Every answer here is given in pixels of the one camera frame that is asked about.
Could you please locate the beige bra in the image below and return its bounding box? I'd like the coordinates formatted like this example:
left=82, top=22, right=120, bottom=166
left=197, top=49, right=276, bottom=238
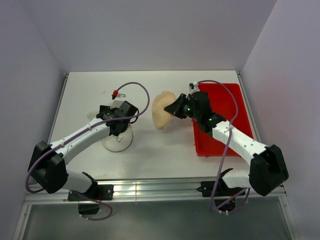
left=151, top=91, right=177, bottom=130

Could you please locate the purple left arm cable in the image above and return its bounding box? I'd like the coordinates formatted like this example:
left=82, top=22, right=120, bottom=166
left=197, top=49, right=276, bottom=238
left=24, top=81, right=151, bottom=222

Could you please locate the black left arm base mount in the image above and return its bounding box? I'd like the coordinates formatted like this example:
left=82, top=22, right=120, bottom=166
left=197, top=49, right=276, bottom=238
left=67, top=184, right=114, bottom=221

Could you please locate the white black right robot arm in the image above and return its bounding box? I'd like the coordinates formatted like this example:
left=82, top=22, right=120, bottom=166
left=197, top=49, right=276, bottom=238
left=164, top=91, right=289, bottom=196

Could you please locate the aluminium front rail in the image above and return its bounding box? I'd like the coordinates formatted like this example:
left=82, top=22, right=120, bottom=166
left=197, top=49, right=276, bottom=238
left=23, top=176, right=287, bottom=206

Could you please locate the red plastic tray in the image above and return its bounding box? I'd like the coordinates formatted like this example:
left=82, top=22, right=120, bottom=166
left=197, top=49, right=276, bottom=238
left=193, top=83, right=255, bottom=158

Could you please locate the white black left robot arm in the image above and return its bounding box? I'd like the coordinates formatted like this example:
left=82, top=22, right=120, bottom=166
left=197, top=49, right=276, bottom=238
left=28, top=100, right=139, bottom=200

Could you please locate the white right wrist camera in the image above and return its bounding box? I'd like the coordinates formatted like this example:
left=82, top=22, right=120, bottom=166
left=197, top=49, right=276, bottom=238
left=188, top=81, right=200, bottom=95

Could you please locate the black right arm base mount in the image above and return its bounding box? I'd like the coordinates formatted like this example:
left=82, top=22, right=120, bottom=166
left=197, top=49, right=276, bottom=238
left=196, top=180, right=243, bottom=212

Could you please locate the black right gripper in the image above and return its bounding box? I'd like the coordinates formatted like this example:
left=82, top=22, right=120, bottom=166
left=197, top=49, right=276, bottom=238
left=164, top=93, right=201, bottom=121

